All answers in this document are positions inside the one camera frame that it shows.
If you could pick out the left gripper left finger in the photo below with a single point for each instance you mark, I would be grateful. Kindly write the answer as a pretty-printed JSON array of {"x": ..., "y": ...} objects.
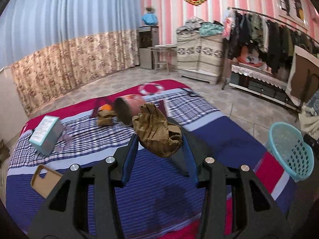
[{"x": 130, "y": 152}]

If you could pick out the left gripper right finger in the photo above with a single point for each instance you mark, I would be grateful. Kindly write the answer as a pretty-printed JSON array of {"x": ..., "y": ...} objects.
[{"x": 188, "y": 151}]

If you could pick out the brown paper bag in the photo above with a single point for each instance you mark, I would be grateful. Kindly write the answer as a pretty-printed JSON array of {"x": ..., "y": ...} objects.
[{"x": 155, "y": 133}]

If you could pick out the striped red blue blanket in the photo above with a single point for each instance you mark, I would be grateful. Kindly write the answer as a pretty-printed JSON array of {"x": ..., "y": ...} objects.
[{"x": 157, "y": 201}]

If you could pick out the crumpled brown paper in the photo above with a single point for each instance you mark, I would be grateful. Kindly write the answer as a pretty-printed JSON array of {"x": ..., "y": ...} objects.
[{"x": 105, "y": 117}]

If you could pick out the pink pig mug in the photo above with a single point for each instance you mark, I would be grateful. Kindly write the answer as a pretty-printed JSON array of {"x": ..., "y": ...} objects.
[{"x": 127, "y": 107}]

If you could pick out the teal white carton box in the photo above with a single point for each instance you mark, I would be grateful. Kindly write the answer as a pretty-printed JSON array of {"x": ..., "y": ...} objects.
[{"x": 46, "y": 134}]

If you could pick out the tan phone case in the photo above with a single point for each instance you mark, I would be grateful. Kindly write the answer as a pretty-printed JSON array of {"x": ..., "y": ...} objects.
[{"x": 44, "y": 180}]

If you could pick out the patterned cloth covered cabinet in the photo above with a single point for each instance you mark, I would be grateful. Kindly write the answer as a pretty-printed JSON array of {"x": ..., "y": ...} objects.
[{"x": 200, "y": 58}]

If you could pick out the low tv stand with lace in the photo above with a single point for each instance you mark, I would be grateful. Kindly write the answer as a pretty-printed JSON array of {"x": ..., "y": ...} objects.
[{"x": 260, "y": 83}]

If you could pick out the teal plastic laundry basket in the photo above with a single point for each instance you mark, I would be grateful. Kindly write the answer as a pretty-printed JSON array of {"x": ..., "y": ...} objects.
[{"x": 286, "y": 144}]

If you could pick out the small wooden stool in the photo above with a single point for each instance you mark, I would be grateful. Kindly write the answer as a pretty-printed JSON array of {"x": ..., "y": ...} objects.
[{"x": 160, "y": 54}]

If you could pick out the blue patterned cloth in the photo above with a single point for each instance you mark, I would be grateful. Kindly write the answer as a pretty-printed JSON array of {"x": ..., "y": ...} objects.
[{"x": 308, "y": 118}]

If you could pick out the water dispenser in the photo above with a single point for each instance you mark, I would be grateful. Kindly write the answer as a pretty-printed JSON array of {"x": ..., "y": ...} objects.
[{"x": 148, "y": 36}]

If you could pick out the pile of clothes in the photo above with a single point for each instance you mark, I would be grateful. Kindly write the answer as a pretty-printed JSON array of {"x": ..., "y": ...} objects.
[{"x": 204, "y": 29}]

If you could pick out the brown folding board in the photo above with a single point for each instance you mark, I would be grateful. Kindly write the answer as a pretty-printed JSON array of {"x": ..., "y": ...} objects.
[{"x": 303, "y": 78}]

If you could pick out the blue potted plant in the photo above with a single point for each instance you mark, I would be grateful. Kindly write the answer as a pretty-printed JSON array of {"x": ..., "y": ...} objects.
[{"x": 149, "y": 18}]

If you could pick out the clothes rack with garments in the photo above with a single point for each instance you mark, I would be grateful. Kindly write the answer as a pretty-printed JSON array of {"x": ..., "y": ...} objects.
[{"x": 261, "y": 47}]

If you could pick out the blue floral curtain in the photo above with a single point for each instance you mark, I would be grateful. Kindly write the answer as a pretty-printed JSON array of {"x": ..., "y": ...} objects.
[{"x": 54, "y": 46}]

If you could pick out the framed black white picture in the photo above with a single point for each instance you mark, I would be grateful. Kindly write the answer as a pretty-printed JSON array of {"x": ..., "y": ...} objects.
[{"x": 292, "y": 10}]

